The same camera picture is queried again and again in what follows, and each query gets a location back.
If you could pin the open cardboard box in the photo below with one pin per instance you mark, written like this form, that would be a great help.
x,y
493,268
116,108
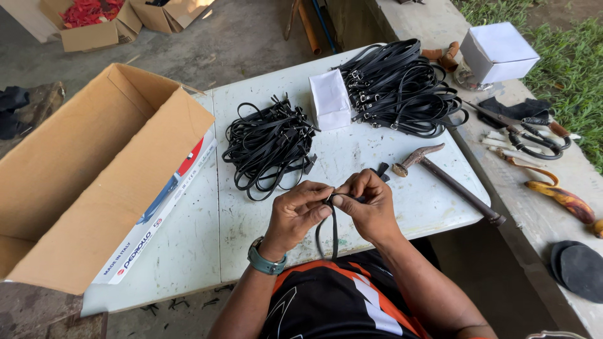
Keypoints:
x,y
94,179

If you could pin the empty cardboard box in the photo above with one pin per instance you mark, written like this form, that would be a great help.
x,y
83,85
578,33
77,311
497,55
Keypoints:
x,y
167,14

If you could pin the black cloth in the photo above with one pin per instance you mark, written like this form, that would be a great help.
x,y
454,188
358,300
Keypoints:
x,y
513,112

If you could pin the blue pipe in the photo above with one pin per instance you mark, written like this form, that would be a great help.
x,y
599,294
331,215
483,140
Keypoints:
x,y
324,26

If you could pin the small white paper box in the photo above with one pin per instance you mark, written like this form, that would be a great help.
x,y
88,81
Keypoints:
x,y
329,100

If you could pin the person's left hand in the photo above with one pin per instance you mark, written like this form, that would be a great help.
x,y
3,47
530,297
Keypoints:
x,y
294,212

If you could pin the large scissors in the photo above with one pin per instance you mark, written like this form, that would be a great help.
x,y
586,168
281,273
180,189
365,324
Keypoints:
x,y
523,132

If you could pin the white table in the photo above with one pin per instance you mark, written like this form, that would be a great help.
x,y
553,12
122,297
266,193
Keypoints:
x,y
358,155

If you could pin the black rubber discs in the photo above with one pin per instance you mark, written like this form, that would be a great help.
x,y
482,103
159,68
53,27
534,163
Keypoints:
x,y
579,268

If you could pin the cardboard box of red pieces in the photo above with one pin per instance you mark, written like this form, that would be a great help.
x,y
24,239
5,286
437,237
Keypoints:
x,y
92,23

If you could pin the teal wristwatch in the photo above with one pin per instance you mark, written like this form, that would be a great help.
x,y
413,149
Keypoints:
x,y
264,262

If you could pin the brown pipe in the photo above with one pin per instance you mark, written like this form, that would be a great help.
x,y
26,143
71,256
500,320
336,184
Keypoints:
x,y
308,28

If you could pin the glass jar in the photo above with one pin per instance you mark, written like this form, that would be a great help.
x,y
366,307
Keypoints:
x,y
468,77

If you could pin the rusty hammer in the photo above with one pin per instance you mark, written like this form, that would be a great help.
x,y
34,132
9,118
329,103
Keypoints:
x,y
447,181

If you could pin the person's right hand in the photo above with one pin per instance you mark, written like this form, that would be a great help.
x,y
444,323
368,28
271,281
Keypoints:
x,y
372,207

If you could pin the orange black jersey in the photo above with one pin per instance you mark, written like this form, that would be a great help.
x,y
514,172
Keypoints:
x,y
344,301

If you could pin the banana peel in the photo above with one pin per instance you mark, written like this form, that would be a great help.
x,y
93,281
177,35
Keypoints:
x,y
556,195

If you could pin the dark cloth on stone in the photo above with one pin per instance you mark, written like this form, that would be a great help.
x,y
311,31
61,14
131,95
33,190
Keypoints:
x,y
28,110

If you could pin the brown leather scraps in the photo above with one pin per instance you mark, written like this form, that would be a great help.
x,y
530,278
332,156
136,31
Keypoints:
x,y
443,55

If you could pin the large white paper box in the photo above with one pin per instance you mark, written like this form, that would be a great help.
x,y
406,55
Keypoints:
x,y
499,52

